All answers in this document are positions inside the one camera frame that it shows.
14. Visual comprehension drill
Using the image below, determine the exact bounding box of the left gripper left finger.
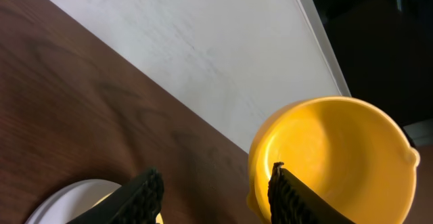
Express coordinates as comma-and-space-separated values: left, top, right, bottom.
68, 168, 164, 224

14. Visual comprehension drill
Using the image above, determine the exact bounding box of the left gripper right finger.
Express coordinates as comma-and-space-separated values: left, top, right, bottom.
267, 162, 353, 224

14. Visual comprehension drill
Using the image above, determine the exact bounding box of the yellow measuring scoop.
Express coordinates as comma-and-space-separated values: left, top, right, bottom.
247, 96, 420, 223

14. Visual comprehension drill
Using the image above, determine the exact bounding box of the white digital kitchen scale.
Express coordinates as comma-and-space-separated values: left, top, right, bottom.
25, 179, 120, 224

